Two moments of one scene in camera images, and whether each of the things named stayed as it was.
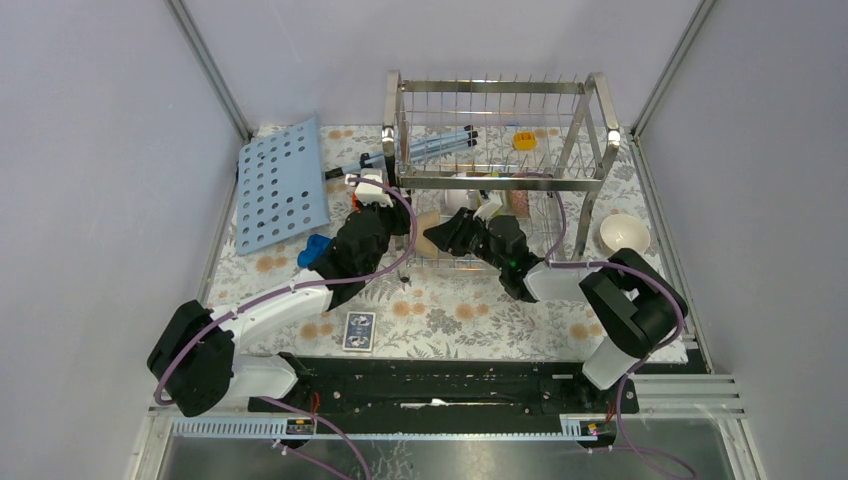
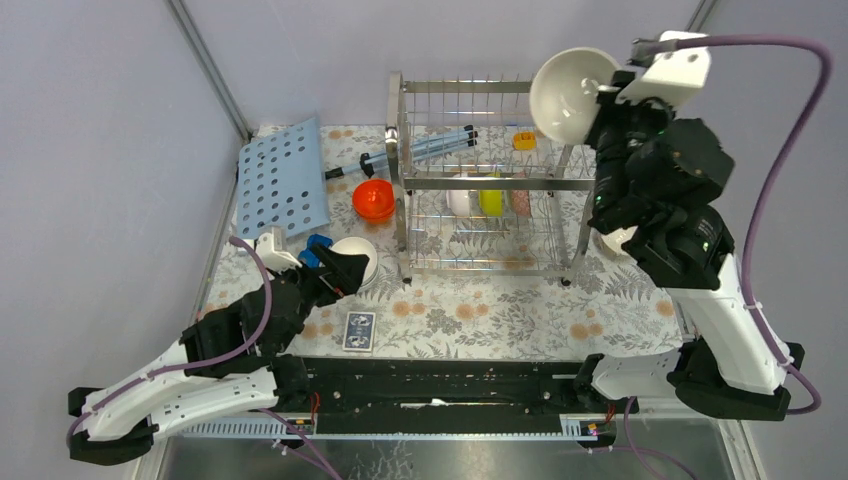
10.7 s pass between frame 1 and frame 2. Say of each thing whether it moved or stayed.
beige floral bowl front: moved
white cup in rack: stayed
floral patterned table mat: stayed
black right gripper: moved
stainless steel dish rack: stayed
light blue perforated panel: stayed
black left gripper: moved
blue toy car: stayed
